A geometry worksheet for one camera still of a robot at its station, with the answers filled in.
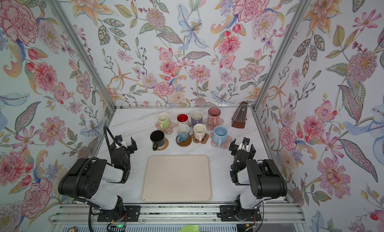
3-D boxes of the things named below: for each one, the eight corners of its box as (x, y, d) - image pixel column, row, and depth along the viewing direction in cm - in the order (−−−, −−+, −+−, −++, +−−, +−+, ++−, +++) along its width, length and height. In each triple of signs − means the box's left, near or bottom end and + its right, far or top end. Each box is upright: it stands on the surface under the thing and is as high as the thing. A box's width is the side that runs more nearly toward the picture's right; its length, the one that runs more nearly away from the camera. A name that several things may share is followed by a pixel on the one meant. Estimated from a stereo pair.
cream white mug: (193, 146, 101) (194, 137, 93) (193, 132, 108) (193, 123, 100) (205, 146, 101) (206, 137, 93) (204, 132, 108) (205, 123, 100)
